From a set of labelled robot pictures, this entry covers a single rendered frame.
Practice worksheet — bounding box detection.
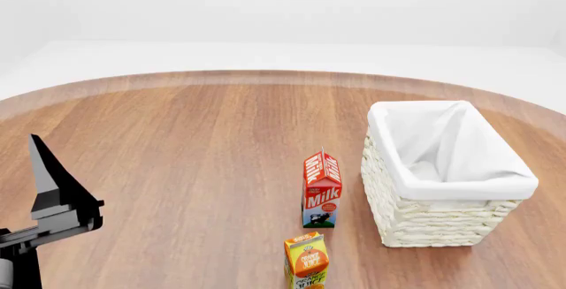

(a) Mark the white cloth basket liner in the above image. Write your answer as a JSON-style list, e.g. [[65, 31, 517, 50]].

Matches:
[[366, 99, 540, 202]]

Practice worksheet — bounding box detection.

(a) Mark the red and white milk carton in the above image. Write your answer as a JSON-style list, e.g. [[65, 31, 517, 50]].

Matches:
[[301, 146, 344, 230]]

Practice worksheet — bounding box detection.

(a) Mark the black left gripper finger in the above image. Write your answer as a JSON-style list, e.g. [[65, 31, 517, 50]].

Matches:
[[27, 133, 105, 237]]

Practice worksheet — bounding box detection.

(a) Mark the cream woven wicker basket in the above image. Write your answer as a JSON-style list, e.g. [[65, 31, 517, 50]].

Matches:
[[360, 128, 524, 249]]

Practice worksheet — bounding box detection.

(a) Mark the orange juice carton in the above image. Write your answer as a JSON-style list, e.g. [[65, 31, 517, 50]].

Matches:
[[283, 231, 331, 289]]

